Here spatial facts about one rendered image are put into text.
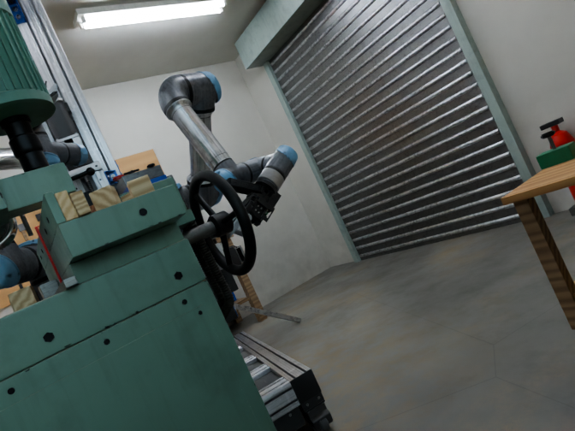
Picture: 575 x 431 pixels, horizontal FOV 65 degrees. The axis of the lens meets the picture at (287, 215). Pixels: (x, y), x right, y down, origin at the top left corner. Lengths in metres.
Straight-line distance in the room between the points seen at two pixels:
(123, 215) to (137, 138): 4.01
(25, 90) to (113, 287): 0.47
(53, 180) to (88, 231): 0.29
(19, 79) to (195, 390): 0.72
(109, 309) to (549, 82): 3.03
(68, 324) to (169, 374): 0.19
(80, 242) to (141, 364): 0.24
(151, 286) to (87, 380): 0.18
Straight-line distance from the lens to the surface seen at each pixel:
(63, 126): 1.93
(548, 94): 3.43
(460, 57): 3.62
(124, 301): 0.87
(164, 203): 0.86
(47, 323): 0.86
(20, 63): 1.15
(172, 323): 0.88
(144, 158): 4.75
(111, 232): 0.83
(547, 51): 3.40
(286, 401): 1.70
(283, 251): 5.09
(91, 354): 0.86
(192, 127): 1.51
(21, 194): 1.08
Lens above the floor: 0.75
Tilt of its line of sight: level
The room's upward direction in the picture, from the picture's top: 25 degrees counter-clockwise
